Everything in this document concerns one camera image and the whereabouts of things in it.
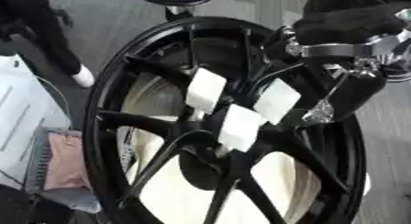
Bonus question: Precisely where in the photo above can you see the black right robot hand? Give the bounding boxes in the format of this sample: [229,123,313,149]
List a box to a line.
[264,0,411,124]

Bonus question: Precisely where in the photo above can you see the black spoked wheel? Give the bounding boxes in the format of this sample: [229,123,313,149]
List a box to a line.
[80,16,372,224]

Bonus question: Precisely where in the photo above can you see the pink cloth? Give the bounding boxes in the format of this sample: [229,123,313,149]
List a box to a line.
[43,131,94,191]

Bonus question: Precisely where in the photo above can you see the person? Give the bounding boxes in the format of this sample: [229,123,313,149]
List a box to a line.
[0,0,98,89]

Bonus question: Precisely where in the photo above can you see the grey cloth bag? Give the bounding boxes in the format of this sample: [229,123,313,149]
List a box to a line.
[24,127,105,214]

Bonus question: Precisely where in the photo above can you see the white ribbed panel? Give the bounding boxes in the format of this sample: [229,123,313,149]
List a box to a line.
[0,53,74,189]

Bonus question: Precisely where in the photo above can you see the thin grey cable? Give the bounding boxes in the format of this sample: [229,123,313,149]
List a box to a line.
[33,75,72,120]

